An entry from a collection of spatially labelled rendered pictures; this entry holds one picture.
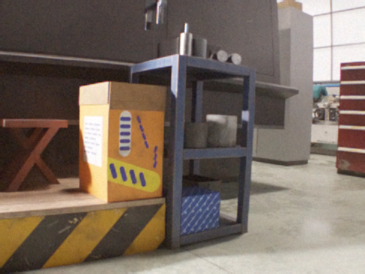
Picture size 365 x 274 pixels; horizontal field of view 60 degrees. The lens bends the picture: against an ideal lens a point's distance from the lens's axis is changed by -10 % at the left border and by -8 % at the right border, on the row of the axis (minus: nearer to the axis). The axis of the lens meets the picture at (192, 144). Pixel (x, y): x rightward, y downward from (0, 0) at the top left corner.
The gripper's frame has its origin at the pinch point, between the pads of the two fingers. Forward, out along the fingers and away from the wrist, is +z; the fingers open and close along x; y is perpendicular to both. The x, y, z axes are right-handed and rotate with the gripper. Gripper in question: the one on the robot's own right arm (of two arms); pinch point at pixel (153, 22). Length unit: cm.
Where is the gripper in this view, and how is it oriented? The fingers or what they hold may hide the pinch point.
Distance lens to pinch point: 165.2
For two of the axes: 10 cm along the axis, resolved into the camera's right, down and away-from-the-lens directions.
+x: -5.0, -0.8, 8.6
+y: 8.7, 0.0, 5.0
